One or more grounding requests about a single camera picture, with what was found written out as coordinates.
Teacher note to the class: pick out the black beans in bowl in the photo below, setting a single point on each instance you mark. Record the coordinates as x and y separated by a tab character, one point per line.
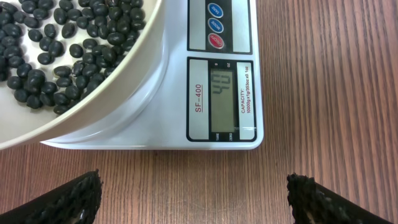
55	53

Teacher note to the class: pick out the white bowl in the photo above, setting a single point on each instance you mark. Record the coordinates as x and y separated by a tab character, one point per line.
21	125

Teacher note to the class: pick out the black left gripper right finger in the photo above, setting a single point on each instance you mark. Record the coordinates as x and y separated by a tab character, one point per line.
314	203

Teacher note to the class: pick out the white digital kitchen scale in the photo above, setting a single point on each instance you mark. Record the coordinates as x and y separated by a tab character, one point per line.
203	90

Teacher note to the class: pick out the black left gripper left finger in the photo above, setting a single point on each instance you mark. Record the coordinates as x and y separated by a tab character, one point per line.
77	201

